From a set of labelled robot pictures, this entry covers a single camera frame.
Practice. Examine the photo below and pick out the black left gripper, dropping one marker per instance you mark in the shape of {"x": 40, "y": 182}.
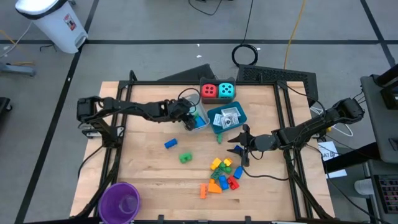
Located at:
{"x": 178, "y": 110}

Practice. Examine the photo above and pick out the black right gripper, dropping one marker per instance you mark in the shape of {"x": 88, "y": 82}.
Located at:
{"x": 264, "y": 143}

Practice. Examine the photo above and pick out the green two-stud toy block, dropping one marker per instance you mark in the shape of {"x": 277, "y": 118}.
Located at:
{"x": 196, "y": 115}

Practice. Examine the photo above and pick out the orange yellow studded brick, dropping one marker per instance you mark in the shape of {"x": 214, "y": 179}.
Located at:
{"x": 228, "y": 161}

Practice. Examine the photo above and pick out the small green toy block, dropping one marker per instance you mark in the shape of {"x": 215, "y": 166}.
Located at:
{"x": 219, "y": 138}

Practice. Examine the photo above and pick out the blue studded brick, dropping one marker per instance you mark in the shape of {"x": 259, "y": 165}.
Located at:
{"x": 171, "y": 143}

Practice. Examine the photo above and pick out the green round-stud toy block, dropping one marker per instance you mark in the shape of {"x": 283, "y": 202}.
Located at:
{"x": 226, "y": 168}

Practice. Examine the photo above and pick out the yellow toy block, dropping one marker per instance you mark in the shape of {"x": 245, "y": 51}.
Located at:
{"x": 216, "y": 163}

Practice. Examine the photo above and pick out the light green toy block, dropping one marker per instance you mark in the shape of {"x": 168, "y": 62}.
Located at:
{"x": 185, "y": 157}

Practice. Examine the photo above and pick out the smoky translucent plastic bin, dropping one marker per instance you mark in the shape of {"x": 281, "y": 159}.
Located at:
{"x": 217, "y": 101}

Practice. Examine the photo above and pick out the white playing card box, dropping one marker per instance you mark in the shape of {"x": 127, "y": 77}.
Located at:
{"x": 230, "y": 111}
{"x": 217, "y": 119}
{"x": 229, "y": 122}

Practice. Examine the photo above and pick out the red foam die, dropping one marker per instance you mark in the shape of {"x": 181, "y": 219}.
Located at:
{"x": 209, "y": 91}

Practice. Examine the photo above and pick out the red toy block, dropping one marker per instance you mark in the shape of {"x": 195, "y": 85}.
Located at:
{"x": 233, "y": 182}

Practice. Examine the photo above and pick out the dark green brick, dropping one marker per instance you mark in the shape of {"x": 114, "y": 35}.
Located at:
{"x": 216, "y": 173}

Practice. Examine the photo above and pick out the large blue toy block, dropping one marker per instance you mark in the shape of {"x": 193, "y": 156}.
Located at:
{"x": 223, "y": 182}

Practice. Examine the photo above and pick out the teal foam die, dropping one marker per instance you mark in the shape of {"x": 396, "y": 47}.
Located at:
{"x": 226, "y": 90}

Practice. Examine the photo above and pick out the orange sloped toy block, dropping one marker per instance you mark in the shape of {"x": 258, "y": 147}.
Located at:
{"x": 214, "y": 187}

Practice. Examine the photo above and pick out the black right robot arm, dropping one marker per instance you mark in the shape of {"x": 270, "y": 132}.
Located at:
{"x": 311, "y": 127}

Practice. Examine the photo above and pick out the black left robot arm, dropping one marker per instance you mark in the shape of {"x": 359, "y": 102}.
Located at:
{"x": 130, "y": 107}

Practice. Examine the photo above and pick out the light grey plastic bin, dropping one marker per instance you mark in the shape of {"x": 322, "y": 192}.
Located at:
{"x": 203, "y": 109}

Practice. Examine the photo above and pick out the teal plastic bin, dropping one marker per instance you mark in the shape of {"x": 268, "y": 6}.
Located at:
{"x": 242, "y": 116}

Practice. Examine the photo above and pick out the black flat panel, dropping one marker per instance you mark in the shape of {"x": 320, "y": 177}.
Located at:
{"x": 189, "y": 74}

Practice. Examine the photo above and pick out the white paper sheet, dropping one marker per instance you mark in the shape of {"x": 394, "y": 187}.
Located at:
{"x": 329, "y": 152}

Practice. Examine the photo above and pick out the black cart base beam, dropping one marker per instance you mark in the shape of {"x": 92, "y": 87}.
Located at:
{"x": 351, "y": 158}

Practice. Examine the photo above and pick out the purple plastic bucket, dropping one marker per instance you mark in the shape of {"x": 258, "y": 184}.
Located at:
{"x": 109, "y": 202}

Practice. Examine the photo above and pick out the white paper roll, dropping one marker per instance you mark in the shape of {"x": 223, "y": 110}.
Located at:
{"x": 363, "y": 186}

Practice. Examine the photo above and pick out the grey equipment cart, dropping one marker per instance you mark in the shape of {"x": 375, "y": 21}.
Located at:
{"x": 379, "y": 124}

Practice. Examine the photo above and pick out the black keyboard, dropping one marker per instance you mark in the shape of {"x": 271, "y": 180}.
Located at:
{"x": 388, "y": 193}

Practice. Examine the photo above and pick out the white pedal trash can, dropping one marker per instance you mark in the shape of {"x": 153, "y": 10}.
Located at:
{"x": 56, "y": 25}

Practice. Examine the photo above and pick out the grey stand foot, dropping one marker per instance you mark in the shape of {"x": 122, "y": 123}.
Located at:
{"x": 18, "y": 70}

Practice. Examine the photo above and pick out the black caster base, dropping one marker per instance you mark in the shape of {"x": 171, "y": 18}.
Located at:
{"x": 4, "y": 104}

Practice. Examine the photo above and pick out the black aluminium table frame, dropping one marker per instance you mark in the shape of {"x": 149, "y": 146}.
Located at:
{"x": 155, "y": 83}

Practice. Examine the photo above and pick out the black frame clip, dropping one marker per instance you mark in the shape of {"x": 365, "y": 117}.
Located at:
{"x": 247, "y": 219}
{"x": 160, "y": 219}

